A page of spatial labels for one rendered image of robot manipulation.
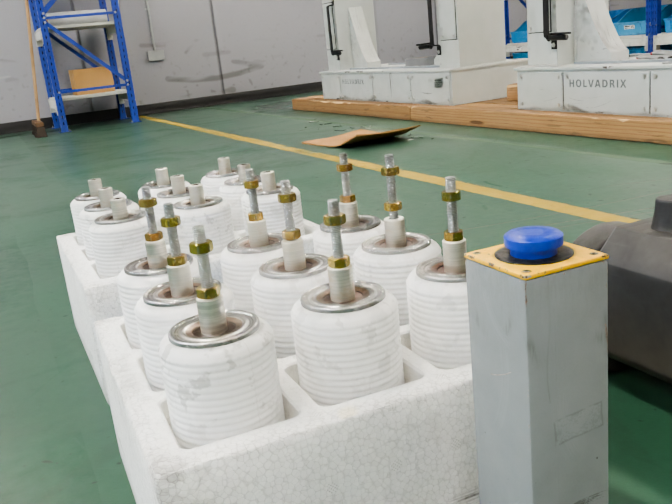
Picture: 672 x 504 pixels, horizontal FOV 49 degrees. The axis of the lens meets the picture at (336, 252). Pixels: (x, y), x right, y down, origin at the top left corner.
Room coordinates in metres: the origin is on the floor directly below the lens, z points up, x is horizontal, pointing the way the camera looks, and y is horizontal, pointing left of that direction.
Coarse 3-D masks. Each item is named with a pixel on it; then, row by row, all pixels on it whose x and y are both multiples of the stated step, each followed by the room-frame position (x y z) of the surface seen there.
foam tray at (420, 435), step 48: (96, 336) 0.82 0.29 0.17; (144, 384) 0.64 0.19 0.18; (288, 384) 0.61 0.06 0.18; (432, 384) 0.58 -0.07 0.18; (144, 432) 0.55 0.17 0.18; (288, 432) 0.52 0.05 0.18; (336, 432) 0.53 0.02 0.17; (384, 432) 0.55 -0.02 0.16; (432, 432) 0.57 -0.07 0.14; (144, 480) 0.56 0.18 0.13; (192, 480) 0.49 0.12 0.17; (240, 480) 0.50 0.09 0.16; (288, 480) 0.52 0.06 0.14; (336, 480) 0.53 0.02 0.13; (384, 480) 0.55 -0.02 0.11; (432, 480) 0.57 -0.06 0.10
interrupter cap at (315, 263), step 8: (312, 256) 0.76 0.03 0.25; (320, 256) 0.75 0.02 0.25; (264, 264) 0.74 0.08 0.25; (272, 264) 0.74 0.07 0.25; (280, 264) 0.74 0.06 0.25; (312, 264) 0.74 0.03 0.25; (320, 264) 0.72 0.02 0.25; (264, 272) 0.71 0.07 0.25; (272, 272) 0.72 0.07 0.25; (280, 272) 0.71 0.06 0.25; (288, 272) 0.71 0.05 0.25; (296, 272) 0.71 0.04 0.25; (304, 272) 0.70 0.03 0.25; (312, 272) 0.70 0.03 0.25; (320, 272) 0.71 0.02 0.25
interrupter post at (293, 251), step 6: (282, 240) 0.73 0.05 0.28; (300, 240) 0.73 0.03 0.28; (282, 246) 0.73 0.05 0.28; (288, 246) 0.72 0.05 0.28; (294, 246) 0.72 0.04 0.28; (300, 246) 0.73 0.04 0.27; (288, 252) 0.72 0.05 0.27; (294, 252) 0.72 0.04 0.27; (300, 252) 0.73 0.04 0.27; (288, 258) 0.72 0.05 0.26; (294, 258) 0.72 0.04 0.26; (300, 258) 0.72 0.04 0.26; (288, 264) 0.72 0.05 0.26; (294, 264) 0.72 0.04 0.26; (300, 264) 0.72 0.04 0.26; (288, 270) 0.72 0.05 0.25; (294, 270) 0.72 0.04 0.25
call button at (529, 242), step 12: (516, 228) 0.51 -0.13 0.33; (528, 228) 0.50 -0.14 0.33; (540, 228) 0.50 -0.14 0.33; (552, 228) 0.50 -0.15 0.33; (504, 240) 0.49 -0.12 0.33; (516, 240) 0.48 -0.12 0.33; (528, 240) 0.48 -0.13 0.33; (540, 240) 0.48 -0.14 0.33; (552, 240) 0.48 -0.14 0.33; (516, 252) 0.49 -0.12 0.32; (528, 252) 0.48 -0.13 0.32; (540, 252) 0.48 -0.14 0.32; (552, 252) 0.48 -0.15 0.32
